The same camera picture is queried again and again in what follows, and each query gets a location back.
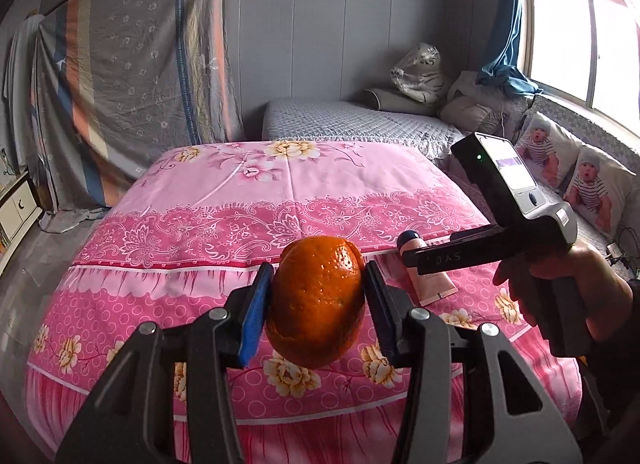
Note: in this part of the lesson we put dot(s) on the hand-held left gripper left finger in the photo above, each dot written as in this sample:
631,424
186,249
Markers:
252,316

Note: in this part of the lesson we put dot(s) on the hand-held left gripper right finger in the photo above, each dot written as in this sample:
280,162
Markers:
382,314

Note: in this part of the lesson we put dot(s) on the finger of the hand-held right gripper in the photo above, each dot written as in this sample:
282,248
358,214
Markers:
450,256

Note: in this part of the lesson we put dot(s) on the pink cosmetic tube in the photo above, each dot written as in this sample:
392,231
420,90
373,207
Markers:
435,286

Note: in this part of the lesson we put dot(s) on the person's right forearm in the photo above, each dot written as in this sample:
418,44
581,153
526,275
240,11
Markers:
617,374

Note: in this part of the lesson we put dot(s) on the person's right hand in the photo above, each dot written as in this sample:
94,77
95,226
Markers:
600,289

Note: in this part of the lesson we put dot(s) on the baby print pillow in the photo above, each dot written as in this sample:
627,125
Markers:
545,152
597,191

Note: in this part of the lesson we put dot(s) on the pink floral blanket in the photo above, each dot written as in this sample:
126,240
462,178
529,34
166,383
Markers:
200,244

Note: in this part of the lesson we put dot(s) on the pile of grey clothes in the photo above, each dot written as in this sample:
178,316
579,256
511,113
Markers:
475,104

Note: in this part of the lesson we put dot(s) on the clear plastic bag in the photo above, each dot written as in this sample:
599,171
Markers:
420,74

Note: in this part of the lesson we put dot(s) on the grey pillow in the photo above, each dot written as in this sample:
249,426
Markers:
390,102

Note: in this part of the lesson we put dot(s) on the blue curtain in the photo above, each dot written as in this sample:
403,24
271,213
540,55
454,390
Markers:
510,34

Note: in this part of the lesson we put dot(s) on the grey quilted bed mat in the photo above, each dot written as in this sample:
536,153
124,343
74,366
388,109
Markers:
350,122

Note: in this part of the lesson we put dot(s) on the window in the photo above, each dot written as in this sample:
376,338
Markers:
580,34

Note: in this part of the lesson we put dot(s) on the white cabinet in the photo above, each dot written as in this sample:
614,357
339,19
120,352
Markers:
17,214

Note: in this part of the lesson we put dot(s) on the striped hanging cloth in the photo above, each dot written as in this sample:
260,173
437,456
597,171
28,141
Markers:
135,74

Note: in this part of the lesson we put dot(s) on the white hanging cloth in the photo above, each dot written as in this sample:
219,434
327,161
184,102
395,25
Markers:
20,59

